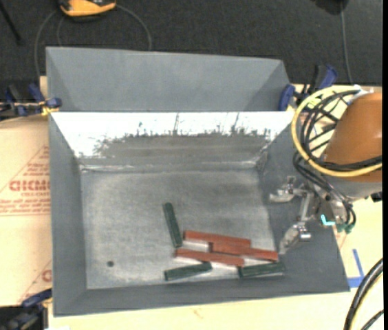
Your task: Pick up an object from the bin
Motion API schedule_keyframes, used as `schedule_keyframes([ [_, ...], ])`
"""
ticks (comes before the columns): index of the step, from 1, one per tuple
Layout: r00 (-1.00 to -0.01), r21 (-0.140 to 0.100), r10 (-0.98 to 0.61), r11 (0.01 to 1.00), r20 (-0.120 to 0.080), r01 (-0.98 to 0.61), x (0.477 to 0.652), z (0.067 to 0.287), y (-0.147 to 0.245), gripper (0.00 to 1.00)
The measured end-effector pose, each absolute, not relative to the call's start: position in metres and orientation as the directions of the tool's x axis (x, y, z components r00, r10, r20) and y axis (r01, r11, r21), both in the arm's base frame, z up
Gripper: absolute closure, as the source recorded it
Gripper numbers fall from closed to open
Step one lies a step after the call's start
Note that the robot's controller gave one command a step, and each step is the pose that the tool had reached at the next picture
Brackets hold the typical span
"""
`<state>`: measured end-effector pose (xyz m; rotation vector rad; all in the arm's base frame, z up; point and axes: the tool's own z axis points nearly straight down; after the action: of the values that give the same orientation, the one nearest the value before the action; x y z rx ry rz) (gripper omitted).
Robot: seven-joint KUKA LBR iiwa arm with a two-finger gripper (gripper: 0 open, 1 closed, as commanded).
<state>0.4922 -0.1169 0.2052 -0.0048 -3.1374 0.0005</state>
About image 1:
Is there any brown cardboard board, red print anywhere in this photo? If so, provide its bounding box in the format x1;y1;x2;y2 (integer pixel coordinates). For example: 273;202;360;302
0;76;54;309

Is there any grey metal bin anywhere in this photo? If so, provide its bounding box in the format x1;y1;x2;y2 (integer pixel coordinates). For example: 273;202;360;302
45;46;351;318

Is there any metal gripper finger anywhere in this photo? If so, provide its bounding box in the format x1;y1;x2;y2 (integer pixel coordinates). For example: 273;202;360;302
278;221;313;255
268;176;308;204

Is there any dark green flat block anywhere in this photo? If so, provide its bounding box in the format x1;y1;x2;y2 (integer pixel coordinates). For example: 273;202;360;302
162;202;184;249
164;261;213;283
237;261;286;279

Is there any red-brown flat block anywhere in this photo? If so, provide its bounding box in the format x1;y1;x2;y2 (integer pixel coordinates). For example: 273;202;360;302
173;247;246;267
208;241;280;263
182;230;252;251

